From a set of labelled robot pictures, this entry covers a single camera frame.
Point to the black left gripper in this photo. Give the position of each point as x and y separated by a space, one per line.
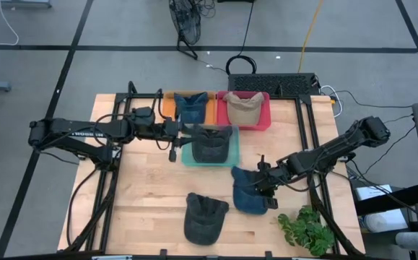
173 153

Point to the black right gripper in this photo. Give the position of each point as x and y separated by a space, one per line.
271 203

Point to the blue denim baseball cap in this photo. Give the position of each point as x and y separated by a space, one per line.
246 202
191 108

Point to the dark grey baseball cap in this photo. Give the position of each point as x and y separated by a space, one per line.
203 220
210 146

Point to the orange plastic tray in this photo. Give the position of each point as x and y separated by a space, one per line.
168 108

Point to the green plastic tray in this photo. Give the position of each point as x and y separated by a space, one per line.
235 155

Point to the beige baseball cap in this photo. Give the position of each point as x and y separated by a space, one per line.
244 112

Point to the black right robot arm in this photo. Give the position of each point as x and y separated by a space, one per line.
338 146

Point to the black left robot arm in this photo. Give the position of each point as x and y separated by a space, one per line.
68 131

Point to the pink plastic tray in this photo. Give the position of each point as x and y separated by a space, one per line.
266 119

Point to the black table clamp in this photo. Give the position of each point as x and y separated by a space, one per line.
163 252
268 254

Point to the green artificial plant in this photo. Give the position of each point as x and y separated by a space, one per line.
309 231

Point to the black grilled computer case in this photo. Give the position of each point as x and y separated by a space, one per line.
273 83

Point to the black floor fan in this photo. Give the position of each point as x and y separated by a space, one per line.
188 21

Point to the white cardboard box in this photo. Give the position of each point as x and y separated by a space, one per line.
373 192

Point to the white paper roll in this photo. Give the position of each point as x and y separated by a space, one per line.
385 221

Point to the black shelf bar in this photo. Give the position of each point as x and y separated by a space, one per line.
403 196

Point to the grey cylinder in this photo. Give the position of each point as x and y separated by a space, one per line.
409 241

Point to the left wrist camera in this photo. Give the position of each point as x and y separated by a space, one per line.
171 125

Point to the black aluminium rig frame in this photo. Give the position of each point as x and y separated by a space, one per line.
120 97

